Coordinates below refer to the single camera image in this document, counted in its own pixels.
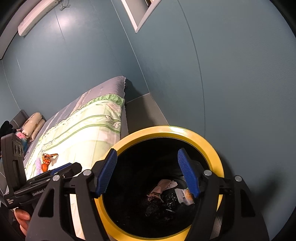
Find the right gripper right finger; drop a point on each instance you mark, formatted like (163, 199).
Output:
(241, 219)

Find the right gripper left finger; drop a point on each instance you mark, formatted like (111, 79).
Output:
(52, 217)

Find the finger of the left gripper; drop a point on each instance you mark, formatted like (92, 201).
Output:
(56, 170)

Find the orange mandarin peel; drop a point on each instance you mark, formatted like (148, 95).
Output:
(44, 167)

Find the orange snack wrapper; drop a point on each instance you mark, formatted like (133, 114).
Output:
(47, 158)

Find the white wrapper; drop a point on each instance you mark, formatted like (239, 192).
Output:
(184, 196)

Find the black plastic bag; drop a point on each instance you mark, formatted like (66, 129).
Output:
(165, 207)

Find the beige paper trash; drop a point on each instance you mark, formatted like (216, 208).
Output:
(162, 186)

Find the short purple foam net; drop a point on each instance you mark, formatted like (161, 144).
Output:
(38, 167)

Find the yellow rimmed trash bin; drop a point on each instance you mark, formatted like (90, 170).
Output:
(174, 132)

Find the person left hand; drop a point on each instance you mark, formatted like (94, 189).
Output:
(23, 219)

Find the blue floral folded blanket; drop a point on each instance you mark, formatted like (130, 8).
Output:
(24, 141)

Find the green floral quilt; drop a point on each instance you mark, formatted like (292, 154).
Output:
(84, 137)

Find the beige folded blanket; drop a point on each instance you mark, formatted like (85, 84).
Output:
(32, 126)

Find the grey padded headboard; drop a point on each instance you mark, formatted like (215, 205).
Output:
(18, 121)

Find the black clothing pile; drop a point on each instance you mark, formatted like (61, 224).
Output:
(6, 128)

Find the white air conditioner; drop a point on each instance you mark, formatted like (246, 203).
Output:
(32, 18)

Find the window with dark frame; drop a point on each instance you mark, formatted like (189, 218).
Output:
(138, 11)

